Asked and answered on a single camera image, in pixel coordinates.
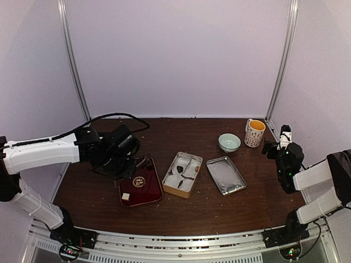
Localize metal tongs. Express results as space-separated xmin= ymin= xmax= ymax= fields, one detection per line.
xmin=115 ymin=154 xmax=152 ymax=183

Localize bear printed tin lid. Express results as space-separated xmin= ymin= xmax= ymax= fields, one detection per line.
xmin=206 ymin=156 xmax=247 ymax=196

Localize tin box with paper cups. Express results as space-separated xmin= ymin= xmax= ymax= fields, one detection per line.
xmin=162 ymin=152 xmax=203 ymax=199

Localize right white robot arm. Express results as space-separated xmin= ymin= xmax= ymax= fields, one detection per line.
xmin=262 ymin=136 xmax=350 ymax=242

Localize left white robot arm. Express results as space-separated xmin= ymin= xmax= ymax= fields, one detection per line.
xmin=1 ymin=124 xmax=140 ymax=243

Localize white square chocolate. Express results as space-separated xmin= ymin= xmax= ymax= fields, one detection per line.
xmin=122 ymin=193 xmax=130 ymax=201

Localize patterned mug orange inside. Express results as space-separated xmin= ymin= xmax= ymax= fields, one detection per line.
xmin=244 ymin=119 xmax=266 ymax=148

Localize pale blue ceramic bowl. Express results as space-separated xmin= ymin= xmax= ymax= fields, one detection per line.
xmin=218 ymin=133 xmax=241 ymax=153

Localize red lacquer tray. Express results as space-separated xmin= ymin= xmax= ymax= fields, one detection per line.
xmin=118 ymin=156 xmax=163 ymax=207

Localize right circuit board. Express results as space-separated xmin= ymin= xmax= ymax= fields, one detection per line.
xmin=279 ymin=247 xmax=302 ymax=260

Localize circuit board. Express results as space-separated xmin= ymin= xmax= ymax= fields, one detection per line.
xmin=58 ymin=245 xmax=81 ymax=261
xmin=279 ymin=247 xmax=302 ymax=260

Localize left circuit board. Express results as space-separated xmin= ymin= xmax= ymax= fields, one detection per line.
xmin=58 ymin=245 xmax=81 ymax=261

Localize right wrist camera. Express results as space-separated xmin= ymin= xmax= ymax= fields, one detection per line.
xmin=278 ymin=124 xmax=292 ymax=150

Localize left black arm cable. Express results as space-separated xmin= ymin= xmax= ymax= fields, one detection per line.
xmin=0 ymin=112 xmax=151 ymax=148

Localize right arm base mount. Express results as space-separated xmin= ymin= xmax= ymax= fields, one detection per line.
xmin=262 ymin=210 xmax=310 ymax=248

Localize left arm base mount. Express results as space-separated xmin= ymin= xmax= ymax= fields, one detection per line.
xmin=49 ymin=208 xmax=98 ymax=249

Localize front aluminium rail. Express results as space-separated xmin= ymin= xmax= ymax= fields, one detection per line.
xmin=26 ymin=216 xmax=338 ymax=263

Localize right aluminium frame post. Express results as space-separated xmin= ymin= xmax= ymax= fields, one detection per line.
xmin=265 ymin=0 xmax=299 ymax=123

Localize aluminium frame post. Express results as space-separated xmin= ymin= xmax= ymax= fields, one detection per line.
xmin=265 ymin=0 xmax=299 ymax=123
xmin=57 ymin=0 xmax=91 ymax=121

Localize left aluminium frame post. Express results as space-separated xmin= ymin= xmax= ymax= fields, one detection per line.
xmin=57 ymin=0 xmax=91 ymax=121

